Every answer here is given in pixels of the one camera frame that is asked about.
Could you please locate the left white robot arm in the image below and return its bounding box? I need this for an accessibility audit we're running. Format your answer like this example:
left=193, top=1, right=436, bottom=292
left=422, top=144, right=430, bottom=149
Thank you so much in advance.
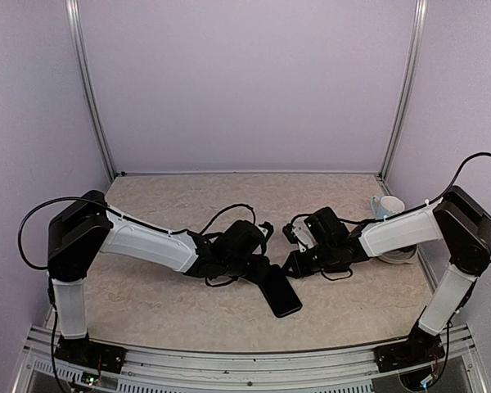
left=47, top=190, right=274, bottom=364

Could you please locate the white round plate stack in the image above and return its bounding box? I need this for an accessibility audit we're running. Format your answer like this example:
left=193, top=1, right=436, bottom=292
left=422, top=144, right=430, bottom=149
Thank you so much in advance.
left=377, top=245, right=417, bottom=264

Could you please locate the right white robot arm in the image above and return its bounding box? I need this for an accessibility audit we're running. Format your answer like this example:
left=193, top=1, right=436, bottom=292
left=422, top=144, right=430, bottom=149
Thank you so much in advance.
left=282, top=186, right=491, bottom=364

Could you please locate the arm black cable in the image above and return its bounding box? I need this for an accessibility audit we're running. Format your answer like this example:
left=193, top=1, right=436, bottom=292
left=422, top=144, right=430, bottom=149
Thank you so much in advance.
left=16, top=196, right=259, bottom=287
left=288, top=151, right=491, bottom=263

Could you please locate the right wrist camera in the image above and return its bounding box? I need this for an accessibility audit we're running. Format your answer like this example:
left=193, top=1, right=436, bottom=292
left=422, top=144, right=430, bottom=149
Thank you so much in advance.
left=282, top=223, right=314, bottom=252

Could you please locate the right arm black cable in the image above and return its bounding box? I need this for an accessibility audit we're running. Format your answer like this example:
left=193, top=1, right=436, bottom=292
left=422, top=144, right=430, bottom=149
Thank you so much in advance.
left=288, top=151, right=491, bottom=263

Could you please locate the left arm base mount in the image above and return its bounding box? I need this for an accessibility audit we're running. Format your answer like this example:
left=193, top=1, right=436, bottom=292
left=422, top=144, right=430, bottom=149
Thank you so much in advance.
left=55, top=335, right=126, bottom=374

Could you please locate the blue cup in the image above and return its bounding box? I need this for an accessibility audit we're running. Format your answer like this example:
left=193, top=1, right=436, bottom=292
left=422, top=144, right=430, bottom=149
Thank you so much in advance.
left=370, top=196, right=405, bottom=219

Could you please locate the right aluminium frame post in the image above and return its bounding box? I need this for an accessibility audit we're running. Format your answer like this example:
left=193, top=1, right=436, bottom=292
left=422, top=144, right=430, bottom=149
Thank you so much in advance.
left=378, top=0, right=428, bottom=183

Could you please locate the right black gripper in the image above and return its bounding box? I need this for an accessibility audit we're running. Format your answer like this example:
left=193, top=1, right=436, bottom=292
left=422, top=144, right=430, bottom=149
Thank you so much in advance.
left=282, top=239, right=338, bottom=279

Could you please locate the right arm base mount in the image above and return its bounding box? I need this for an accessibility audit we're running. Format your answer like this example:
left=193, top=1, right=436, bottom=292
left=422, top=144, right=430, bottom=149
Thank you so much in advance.
left=373, top=323, right=445, bottom=373

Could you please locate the black phone case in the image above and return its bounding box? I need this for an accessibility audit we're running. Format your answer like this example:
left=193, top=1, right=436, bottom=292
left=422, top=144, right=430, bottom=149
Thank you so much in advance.
left=258, top=264, right=303, bottom=319

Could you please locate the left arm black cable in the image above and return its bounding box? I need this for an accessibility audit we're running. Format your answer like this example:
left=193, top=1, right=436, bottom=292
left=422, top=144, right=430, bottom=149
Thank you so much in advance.
left=16, top=196, right=259, bottom=287

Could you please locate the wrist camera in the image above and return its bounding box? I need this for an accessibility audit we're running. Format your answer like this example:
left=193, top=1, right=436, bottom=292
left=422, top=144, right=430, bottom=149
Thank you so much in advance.
left=257, top=221, right=274, bottom=242
left=282, top=223, right=314, bottom=252

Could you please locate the aluminium frame post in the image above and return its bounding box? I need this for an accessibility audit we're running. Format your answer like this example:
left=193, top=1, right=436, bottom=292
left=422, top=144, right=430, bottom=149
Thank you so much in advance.
left=65, top=0, right=117, bottom=183
left=378, top=0, right=428, bottom=183

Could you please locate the left aluminium frame post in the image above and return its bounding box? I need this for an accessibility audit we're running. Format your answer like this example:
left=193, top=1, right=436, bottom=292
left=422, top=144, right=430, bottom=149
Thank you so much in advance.
left=65, top=0, right=117, bottom=183

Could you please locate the front aluminium rail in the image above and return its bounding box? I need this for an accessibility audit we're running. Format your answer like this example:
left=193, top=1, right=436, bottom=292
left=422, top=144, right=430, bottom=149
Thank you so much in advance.
left=11, top=325, right=489, bottom=392

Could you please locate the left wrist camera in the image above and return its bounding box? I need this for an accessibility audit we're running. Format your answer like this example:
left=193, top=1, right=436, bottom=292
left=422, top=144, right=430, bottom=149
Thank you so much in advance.
left=257, top=221, right=274, bottom=242

